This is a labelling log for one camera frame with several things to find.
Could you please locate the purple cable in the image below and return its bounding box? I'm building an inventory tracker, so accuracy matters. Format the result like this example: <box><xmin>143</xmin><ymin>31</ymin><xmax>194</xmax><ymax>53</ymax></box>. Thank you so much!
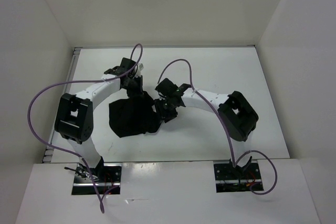
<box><xmin>156</xmin><ymin>59</ymin><xmax>278</xmax><ymax>196</ymax></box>
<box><xmin>28</xmin><ymin>42</ymin><xmax>143</xmax><ymax>214</ymax></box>

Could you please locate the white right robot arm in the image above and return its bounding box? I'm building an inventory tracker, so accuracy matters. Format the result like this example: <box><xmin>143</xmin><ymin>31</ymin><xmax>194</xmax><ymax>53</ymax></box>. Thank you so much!
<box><xmin>154</xmin><ymin>78</ymin><xmax>259</xmax><ymax>154</ymax></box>

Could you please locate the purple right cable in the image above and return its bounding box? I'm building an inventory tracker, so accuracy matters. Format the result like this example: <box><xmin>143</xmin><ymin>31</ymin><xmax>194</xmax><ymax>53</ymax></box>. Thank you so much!
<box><xmin>156</xmin><ymin>59</ymin><xmax>278</xmax><ymax>196</ymax></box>

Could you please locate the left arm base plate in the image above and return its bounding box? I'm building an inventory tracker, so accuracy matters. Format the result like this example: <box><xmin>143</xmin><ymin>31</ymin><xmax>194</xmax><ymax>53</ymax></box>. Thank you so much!
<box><xmin>71</xmin><ymin>163</ymin><xmax>122</xmax><ymax>196</ymax></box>

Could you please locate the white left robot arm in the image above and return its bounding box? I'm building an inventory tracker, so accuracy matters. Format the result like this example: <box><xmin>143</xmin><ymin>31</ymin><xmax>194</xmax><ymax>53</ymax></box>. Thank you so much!
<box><xmin>55</xmin><ymin>58</ymin><xmax>143</xmax><ymax>182</ymax></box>

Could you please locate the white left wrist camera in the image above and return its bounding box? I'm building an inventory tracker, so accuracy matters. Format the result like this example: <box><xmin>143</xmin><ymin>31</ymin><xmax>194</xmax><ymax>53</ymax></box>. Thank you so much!
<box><xmin>133</xmin><ymin>63</ymin><xmax>144</xmax><ymax>78</ymax></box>

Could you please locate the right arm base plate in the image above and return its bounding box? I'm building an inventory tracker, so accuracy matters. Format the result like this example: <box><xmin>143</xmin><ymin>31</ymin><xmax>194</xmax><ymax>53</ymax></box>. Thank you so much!
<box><xmin>213</xmin><ymin>161</ymin><xmax>264</xmax><ymax>193</ymax></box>

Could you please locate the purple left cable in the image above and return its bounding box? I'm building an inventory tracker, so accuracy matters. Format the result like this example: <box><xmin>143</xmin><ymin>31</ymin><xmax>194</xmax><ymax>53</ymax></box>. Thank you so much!
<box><xmin>28</xmin><ymin>42</ymin><xmax>143</xmax><ymax>214</ymax></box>

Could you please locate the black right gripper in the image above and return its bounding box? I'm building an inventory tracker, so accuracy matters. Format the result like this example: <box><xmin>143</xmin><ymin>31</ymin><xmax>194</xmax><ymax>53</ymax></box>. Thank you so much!
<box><xmin>153</xmin><ymin>97</ymin><xmax>178</xmax><ymax>124</ymax></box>

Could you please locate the black skirt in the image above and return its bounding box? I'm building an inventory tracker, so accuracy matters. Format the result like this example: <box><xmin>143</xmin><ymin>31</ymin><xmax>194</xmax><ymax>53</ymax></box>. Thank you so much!
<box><xmin>109</xmin><ymin>91</ymin><xmax>162</xmax><ymax>138</ymax></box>

